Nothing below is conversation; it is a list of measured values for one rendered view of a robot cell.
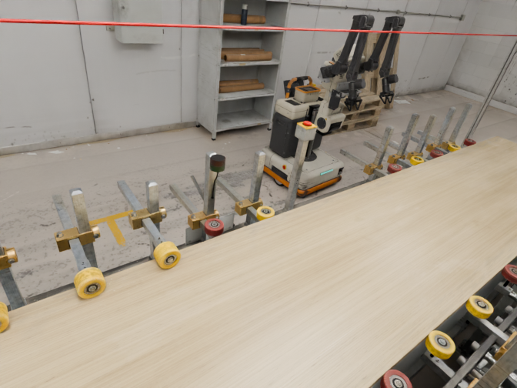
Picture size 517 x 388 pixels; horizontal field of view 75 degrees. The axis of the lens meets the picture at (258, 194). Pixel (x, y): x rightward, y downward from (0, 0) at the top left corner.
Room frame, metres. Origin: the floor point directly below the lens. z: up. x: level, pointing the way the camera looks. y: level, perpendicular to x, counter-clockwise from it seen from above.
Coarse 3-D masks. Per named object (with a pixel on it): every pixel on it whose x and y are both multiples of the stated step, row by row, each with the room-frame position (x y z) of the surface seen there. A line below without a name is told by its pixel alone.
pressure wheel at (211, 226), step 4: (208, 220) 1.09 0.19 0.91; (212, 220) 1.10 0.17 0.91; (216, 220) 1.10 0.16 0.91; (220, 220) 1.10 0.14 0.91; (208, 224) 1.07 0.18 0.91; (212, 224) 1.07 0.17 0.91; (216, 224) 1.08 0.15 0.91; (220, 224) 1.08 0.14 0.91; (208, 228) 1.04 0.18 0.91; (212, 228) 1.05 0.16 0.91; (216, 228) 1.05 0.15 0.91; (220, 228) 1.05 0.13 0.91; (208, 232) 1.04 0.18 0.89; (212, 232) 1.04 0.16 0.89; (216, 232) 1.04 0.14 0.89; (220, 232) 1.05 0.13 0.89
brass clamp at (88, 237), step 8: (56, 232) 0.83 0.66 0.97; (64, 232) 0.83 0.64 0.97; (72, 232) 0.84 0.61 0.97; (88, 232) 0.85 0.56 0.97; (96, 232) 0.87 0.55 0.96; (56, 240) 0.79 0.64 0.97; (64, 240) 0.80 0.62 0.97; (80, 240) 0.83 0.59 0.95; (88, 240) 0.85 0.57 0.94; (64, 248) 0.80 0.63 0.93
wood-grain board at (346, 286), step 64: (384, 192) 1.55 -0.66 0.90; (448, 192) 1.66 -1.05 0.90; (512, 192) 1.78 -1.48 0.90; (192, 256) 0.88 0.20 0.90; (256, 256) 0.93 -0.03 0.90; (320, 256) 0.98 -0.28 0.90; (384, 256) 1.04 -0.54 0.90; (448, 256) 1.10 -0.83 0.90; (512, 256) 1.17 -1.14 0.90; (64, 320) 0.56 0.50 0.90; (128, 320) 0.59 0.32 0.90; (192, 320) 0.62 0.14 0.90; (256, 320) 0.65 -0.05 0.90; (320, 320) 0.69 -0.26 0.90; (384, 320) 0.73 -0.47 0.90; (0, 384) 0.37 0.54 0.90; (64, 384) 0.39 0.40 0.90; (128, 384) 0.41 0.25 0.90; (192, 384) 0.44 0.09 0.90; (256, 384) 0.46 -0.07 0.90; (320, 384) 0.49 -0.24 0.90
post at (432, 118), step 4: (432, 116) 2.32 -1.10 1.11; (436, 116) 2.33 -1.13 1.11; (428, 120) 2.34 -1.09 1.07; (432, 120) 2.31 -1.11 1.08; (428, 124) 2.33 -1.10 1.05; (432, 124) 2.32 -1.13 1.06; (428, 128) 2.32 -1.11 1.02; (424, 132) 2.33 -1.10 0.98; (428, 132) 2.31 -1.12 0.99; (424, 136) 2.32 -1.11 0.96; (428, 136) 2.33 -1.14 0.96; (420, 140) 2.33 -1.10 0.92; (424, 140) 2.31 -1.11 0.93; (420, 144) 2.32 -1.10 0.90; (424, 144) 2.32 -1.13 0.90; (416, 148) 2.33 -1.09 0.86; (420, 148) 2.31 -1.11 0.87; (420, 152) 2.32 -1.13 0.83
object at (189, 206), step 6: (174, 186) 1.37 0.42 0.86; (174, 192) 1.34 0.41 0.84; (180, 192) 1.32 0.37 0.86; (180, 198) 1.28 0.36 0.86; (186, 198) 1.29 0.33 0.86; (186, 204) 1.24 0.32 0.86; (192, 204) 1.25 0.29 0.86; (192, 210) 1.20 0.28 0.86; (204, 222) 1.13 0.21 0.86; (204, 228) 1.11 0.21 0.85
